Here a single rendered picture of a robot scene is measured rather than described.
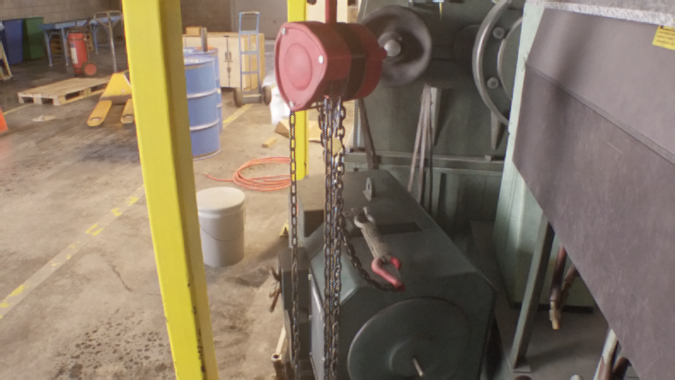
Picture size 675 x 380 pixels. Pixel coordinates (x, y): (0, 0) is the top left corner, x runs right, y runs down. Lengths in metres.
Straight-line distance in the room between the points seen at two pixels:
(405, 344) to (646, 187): 0.73
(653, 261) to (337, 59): 0.54
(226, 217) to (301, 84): 1.89
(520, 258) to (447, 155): 0.65
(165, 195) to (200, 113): 3.24
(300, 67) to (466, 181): 1.29
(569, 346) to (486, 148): 0.88
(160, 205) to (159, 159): 0.12
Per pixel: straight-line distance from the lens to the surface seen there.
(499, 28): 1.67
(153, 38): 1.15
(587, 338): 1.54
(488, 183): 2.03
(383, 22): 1.77
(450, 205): 2.05
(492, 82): 1.69
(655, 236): 0.71
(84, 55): 9.77
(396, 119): 1.95
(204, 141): 4.54
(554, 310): 1.25
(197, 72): 4.39
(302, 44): 0.84
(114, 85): 7.04
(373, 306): 1.19
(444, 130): 1.97
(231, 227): 2.73
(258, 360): 2.20
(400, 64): 1.78
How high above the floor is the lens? 1.48
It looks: 23 degrees down
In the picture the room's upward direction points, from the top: 1 degrees clockwise
